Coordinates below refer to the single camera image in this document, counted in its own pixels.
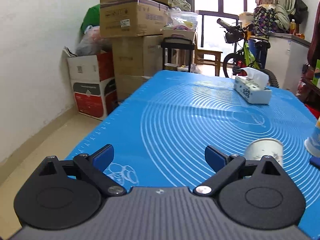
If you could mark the colourful patterned bag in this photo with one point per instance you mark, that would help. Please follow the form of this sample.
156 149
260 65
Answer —
264 21

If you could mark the blue silicone baking mat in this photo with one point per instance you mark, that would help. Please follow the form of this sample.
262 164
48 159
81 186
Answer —
160 132

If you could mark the red white cardboard box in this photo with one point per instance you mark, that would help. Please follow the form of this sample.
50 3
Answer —
93 83

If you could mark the clear plastic bag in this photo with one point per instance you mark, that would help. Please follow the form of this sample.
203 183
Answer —
182 20

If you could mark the open top cardboard box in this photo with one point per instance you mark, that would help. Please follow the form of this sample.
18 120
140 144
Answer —
131 18

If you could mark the white chest freezer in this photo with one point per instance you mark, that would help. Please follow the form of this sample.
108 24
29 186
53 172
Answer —
286 58

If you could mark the wooden chair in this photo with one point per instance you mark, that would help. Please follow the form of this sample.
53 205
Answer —
207 57

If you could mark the plastic bag of clutter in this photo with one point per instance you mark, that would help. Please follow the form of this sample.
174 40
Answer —
92 43

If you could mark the white floral paper cup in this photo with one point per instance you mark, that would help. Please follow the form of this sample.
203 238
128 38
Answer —
266 146

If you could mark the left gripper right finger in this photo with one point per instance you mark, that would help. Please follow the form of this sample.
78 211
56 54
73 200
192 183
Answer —
257 194

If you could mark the black utility cart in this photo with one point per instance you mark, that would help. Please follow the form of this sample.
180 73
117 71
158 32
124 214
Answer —
176 43

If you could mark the blue yellow paper cup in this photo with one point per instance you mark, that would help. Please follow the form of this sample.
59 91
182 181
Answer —
312 143

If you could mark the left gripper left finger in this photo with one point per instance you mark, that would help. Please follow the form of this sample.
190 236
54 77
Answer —
61 194

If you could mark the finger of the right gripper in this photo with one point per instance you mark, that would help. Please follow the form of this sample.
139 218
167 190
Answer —
315 161

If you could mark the white tissue box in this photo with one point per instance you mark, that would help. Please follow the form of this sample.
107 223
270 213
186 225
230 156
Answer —
253 86

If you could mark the lower brown cardboard box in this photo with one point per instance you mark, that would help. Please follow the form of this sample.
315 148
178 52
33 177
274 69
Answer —
135 59

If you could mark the green black bicycle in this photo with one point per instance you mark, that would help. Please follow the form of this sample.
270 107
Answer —
234 63

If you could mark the orange drink bottle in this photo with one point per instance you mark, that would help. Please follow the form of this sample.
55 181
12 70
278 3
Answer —
292 27

